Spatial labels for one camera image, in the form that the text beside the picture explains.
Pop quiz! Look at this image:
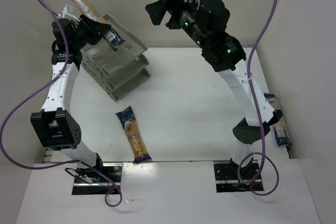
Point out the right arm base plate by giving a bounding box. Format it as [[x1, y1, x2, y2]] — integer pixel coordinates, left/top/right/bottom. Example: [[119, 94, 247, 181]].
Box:
[[214, 159, 264, 193]]

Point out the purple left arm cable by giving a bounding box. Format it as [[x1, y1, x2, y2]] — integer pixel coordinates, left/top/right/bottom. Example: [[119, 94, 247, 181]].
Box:
[[0, 0, 123, 207]]

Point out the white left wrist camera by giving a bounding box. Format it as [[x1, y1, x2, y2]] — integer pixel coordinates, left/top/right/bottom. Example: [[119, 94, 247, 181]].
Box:
[[61, 4, 79, 22]]

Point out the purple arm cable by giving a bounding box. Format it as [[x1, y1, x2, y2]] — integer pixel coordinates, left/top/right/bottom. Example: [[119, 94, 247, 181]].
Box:
[[0, 0, 123, 207], [204, 0, 280, 196]]

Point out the grey three-tier tray shelf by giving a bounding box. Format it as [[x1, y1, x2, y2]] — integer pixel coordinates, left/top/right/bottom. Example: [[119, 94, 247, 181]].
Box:
[[81, 14, 150, 102]]

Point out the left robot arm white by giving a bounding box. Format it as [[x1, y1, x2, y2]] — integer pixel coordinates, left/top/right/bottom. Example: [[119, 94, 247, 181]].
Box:
[[30, 15, 109, 170]]

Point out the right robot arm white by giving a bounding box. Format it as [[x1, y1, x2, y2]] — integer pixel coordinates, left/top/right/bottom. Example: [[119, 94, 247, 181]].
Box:
[[145, 0, 283, 171]]

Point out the spaghetti bag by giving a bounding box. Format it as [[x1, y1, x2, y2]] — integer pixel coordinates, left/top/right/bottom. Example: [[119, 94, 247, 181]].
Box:
[[72, 0, 125, 51], [116, 106, 152, 164], [264, 93, 292, 149]]

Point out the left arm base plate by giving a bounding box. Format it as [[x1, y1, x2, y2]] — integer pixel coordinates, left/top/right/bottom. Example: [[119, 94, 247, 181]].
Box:
[[65, 163, 123, 195]]

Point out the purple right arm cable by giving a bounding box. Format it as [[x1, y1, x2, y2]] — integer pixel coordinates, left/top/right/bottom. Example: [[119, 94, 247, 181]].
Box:
[[204, 0, 280, 196]]

